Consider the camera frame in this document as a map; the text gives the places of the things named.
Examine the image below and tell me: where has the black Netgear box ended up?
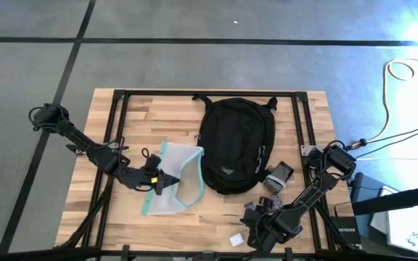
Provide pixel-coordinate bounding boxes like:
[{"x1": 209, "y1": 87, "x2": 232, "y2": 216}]
[{"x1": 330, "y1": 215, "x2": 362, "y2": 246}]

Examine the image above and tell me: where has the grey metal mounting plate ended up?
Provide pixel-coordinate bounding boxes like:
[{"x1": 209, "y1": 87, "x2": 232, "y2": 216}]
[{"x1": 300, "y1": 144, "x2": 321, "y2": 157}]

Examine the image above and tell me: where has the black phone white band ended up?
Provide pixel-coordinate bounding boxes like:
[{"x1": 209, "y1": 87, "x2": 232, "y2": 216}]
[{"x1": 262, "y1": 161, "x2": 295, "y2": 195}]

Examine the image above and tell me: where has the white mesh pouch teal trim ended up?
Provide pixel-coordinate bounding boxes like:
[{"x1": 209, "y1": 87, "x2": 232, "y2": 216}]
[{"x1": 140, "y1": 140, "x2": 206, "y2": 217}]

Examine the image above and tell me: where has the white box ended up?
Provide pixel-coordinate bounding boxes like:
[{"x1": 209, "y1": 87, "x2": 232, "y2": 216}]
[{"x1": 370, "y1": 204, "x2": 418, "y2": 259}]

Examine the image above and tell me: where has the small white square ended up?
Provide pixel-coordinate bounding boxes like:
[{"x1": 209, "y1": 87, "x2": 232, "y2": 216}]
[{"x1": 229, "y1": 233, "x2": 245, "y2": 247}]

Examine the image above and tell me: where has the black backpack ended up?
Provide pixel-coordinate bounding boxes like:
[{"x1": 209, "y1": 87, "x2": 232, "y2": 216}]
[{"x1": 191, "y1": 94, "x2": 279, "y2": 196}]

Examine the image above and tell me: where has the black diagonal support beam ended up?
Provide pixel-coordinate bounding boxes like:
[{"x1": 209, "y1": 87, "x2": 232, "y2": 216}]
[{"x1": 352, "y1": 183, "x2": 418, "y2": 217}]

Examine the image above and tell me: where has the grey-blue case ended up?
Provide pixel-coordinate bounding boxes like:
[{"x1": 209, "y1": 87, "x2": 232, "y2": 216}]
[{"x1": 348, "y1": 172, "x2": 390, "y2": 204}]

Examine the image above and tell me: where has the thin black floor cable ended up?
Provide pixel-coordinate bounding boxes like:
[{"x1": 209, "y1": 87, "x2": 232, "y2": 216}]
[{"x1": 353, "y1": 126, "x2": 418, "y2": 160}]

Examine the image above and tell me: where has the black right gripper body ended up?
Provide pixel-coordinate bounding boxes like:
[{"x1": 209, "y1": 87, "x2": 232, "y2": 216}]
[{"x1": 240, "y1": 208, "x2": 297, "y2": 253}]

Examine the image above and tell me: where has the cream floor cable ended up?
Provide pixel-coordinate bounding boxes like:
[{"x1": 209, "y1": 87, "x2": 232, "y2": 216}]
[{"x1": 370, "y1": 57, "x2": 418, "y2": 144}]

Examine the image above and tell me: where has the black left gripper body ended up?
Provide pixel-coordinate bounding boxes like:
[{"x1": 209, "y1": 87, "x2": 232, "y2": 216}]
[{"x1": 131, "y1": 154, "x2": 161, "y2": 190}]

